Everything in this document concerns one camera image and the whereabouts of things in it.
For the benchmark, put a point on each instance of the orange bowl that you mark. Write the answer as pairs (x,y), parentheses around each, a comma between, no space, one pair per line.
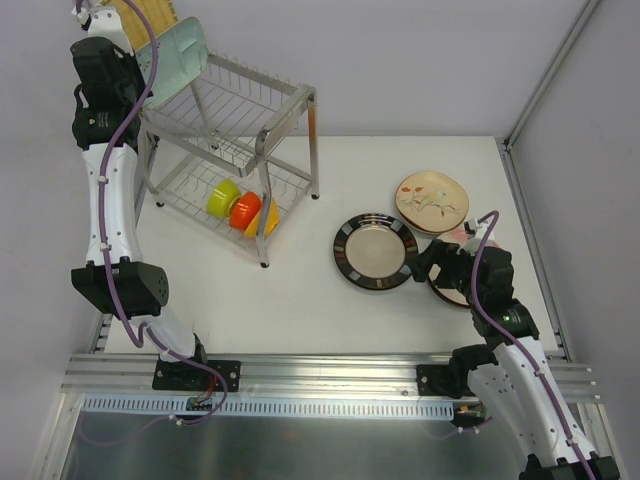
(245,209)

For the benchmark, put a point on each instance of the stainless steel dish rack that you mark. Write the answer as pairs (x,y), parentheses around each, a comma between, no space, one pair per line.
(240,123)

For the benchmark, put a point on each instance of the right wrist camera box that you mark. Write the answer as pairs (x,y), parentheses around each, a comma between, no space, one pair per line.
(475,229)

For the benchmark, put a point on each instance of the white slotted cable duct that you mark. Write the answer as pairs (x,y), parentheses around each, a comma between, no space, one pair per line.
(404,409)

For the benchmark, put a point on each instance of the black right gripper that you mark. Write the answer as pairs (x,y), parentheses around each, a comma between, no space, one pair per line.
(431,258)

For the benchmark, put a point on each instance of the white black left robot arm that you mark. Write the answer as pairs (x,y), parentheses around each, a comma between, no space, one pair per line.
(115,279)

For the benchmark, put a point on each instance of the black rimmed round plate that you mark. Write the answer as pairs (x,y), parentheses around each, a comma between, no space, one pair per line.
(373,251)

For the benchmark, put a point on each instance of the pink white round plate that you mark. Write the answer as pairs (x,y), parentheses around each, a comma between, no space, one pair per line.
(457,236)

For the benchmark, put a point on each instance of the beige bird round plate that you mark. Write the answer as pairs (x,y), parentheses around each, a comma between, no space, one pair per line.
(432,202)

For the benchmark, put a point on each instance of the aluminium right frame post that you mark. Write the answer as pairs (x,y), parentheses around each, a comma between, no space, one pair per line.
(574,33)

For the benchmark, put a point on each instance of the yellow bowl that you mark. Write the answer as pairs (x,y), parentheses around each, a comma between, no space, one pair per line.
(272,221)

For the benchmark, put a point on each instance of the light blue divided plate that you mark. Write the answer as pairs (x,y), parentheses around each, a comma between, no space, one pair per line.
(182,57)

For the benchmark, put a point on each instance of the lime green bowl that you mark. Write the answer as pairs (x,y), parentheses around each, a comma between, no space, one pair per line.
(224,197)

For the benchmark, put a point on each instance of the woven bamboo tray plate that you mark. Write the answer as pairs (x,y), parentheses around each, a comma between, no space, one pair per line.
(160,15)

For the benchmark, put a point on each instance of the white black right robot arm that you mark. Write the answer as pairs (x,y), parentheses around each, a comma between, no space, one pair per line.
(509,372)

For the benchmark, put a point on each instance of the beige leaf round plate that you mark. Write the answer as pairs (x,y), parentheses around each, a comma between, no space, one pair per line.
(450,296)

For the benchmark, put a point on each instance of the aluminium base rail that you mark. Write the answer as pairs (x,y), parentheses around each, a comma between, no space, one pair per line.
(382,377)

